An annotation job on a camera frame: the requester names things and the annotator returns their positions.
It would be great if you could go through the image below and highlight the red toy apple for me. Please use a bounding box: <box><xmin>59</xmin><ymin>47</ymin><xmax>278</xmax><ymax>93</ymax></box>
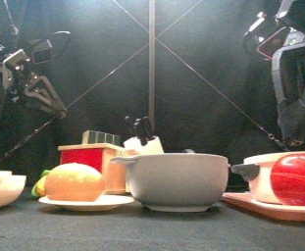
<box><xmin>270</xmin><ymin>153</ymin><xmax>305</xmax><ymax>208</ymax></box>

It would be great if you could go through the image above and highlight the small white plate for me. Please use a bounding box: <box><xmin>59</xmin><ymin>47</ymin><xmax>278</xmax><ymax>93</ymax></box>
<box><xmin>38</xmin><ymin>193</ymin><xmax>137</xmax><ymax>212</ymax></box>

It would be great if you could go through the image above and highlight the wooden tray plate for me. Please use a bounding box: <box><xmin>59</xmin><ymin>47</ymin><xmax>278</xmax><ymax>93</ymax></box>
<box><xmin>221</xmin><ymin>191</ymin><xmax>305</xmax><ymax>224</ymax></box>

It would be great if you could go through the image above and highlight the grey metallic block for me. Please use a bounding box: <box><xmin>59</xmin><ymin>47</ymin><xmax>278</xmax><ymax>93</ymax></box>
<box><xmin>82</xmin><ymin>129</ymin><xmax>122</xmax><ymax>146</ymax></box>

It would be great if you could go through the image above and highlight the red wooden toy box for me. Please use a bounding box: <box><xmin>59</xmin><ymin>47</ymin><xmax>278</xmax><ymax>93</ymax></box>
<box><xmin>57</xmin><ymin>142</ymin><xmax>129</xmax><ymax>195</ymax></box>

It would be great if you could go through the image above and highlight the orange toy fruit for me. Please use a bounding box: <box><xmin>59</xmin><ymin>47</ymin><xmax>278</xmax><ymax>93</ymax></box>
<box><xmin>43</xmin><ymin>162</ymin><xmax>106</xmax><ymax>202</ymax></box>

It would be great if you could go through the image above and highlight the green yellow toy vegetable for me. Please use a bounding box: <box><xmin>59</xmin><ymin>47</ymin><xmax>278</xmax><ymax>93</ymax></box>
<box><xmin>31</xmin><ymin>169</ymin><xmax>53</xmax><ymax>199</ymax></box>

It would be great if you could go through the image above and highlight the white bowl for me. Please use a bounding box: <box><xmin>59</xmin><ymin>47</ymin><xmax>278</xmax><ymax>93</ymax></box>
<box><xmin>0</xmin><ymin>170</ymin><xmax>30</xmax><ymax>212</ymax></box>

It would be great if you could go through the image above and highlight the white knife block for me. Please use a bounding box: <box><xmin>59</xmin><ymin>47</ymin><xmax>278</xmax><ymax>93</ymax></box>
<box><xmin>122</xmin><ymin>135</ymin><xmax>166</xmax><ymax>157</ymax></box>

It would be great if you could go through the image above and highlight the grey toy pot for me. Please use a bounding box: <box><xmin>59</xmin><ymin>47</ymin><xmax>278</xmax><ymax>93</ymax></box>
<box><xmin>110</xmin><ymin>152</ymin><xmax>232</xmax><ymax>213</ymax></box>

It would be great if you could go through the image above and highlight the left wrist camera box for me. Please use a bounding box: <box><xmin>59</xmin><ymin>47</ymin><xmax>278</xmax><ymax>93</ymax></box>
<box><xmin>29</xmin><ymin>30</ymin><xmax>73</xmax><ymax>65</ymax></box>

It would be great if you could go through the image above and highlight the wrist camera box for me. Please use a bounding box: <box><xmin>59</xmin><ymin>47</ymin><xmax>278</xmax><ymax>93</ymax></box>
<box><xmin>29</xmin><ymin>30</ymin><xmax>73</xmax><ymax>65</ymax></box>
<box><xmin>243</xmin><ymin>12</ymin><xmax>292</xmax><ymax>61</ymax></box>

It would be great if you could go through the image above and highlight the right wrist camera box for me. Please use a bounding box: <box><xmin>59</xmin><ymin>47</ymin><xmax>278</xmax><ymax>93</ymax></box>
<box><xmin>243</xmin><ymin>12</ymin><xmax>292</xmax><ymax>61</ymax></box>

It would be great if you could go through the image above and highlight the thin diagonal brace wire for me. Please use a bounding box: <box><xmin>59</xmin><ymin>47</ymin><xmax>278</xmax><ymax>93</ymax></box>
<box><xmin>0</xmin><ymin>0</ymin><xmax>205</xmax><ymax>172</ymax></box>
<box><xmin>109</xmin><ymin>0</ymin><xmax>291</xmax><ymax>152</ymax></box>

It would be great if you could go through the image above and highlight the black toy knife handle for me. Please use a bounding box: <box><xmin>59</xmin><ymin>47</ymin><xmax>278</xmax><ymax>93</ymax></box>
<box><xmin>141</xmin><ymin>116</ymin><xmax>156</xmax><ymax>140</ymax></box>
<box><xmin>133</xmin><ymin>119</ymin><xmax>150</xmax><ymax>147</ymax></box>
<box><xmin>124</xmin><ymin>115</ymin><xmax>138</xmax><ymax>138</ymax></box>

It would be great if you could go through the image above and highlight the grey vertical frame pole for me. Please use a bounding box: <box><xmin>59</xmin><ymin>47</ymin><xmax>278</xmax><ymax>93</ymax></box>
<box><xmin>148</xmin><ymin>0</ymin><xmax>157</xmax><ymax>132</ymax></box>

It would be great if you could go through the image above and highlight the white pot with grey handle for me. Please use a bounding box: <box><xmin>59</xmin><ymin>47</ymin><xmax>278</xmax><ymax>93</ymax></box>
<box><xmin>231</xmin><ymin>150</ymin><xmax>305</xmax><ymax>206</ymax></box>

